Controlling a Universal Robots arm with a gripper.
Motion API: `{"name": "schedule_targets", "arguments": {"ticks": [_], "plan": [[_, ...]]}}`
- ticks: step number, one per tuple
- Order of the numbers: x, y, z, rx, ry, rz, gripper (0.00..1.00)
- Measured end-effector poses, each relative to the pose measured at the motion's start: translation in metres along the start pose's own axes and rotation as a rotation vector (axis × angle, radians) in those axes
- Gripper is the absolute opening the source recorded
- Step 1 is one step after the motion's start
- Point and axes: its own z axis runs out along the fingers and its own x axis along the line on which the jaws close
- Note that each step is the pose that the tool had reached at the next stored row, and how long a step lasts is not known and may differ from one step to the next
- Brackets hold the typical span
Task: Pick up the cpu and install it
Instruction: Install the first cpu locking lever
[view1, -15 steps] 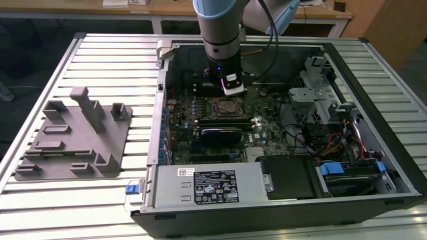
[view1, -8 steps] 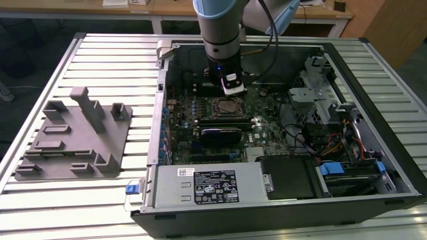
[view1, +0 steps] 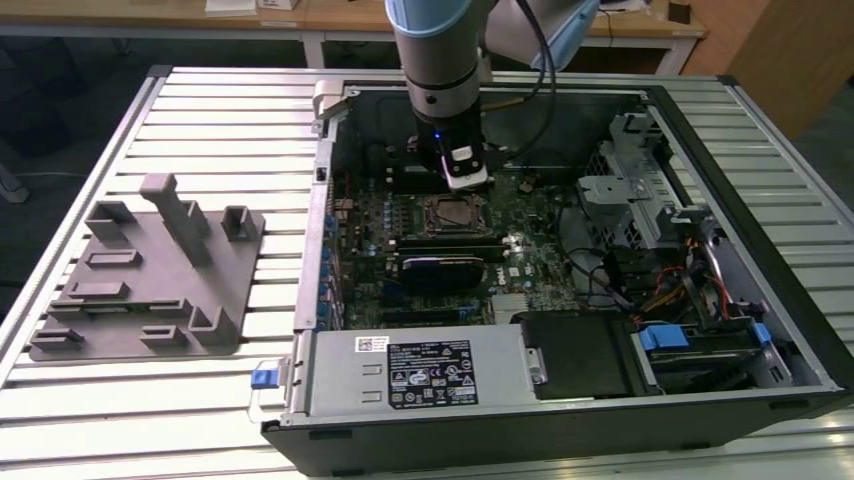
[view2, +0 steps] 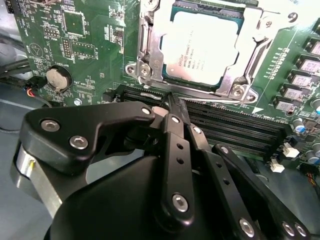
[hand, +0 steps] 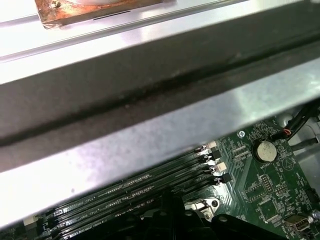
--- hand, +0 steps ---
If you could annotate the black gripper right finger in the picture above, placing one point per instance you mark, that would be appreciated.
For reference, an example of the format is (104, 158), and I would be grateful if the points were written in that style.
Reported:
(232, 227)

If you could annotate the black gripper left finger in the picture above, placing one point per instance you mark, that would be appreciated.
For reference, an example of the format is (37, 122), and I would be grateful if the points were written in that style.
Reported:
(140, 227)

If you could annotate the CPU socket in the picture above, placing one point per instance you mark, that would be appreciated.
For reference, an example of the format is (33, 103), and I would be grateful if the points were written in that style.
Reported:
(201, 205)

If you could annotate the green motherboard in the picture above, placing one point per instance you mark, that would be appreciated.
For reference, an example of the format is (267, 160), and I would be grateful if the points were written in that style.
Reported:
(250, 180)

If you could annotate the internal USB port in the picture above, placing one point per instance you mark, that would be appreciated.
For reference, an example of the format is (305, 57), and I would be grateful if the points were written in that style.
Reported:
(298, 223)

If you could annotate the silver coin cell battery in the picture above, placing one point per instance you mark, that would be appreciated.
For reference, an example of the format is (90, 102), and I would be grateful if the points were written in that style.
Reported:
(265, 151)

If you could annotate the silver capacitor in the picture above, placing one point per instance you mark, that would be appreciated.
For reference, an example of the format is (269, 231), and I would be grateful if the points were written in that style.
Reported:
(315, 215)

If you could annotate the black pin header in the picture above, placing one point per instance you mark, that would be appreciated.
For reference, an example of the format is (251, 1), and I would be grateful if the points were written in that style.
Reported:
(313, 197)

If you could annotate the silver motherboard screw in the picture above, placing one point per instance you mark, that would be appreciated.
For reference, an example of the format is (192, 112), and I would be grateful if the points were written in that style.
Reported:
(241, 134)

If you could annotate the black PC case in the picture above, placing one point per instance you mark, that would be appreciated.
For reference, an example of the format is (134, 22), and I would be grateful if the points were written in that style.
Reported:
(150, 62)

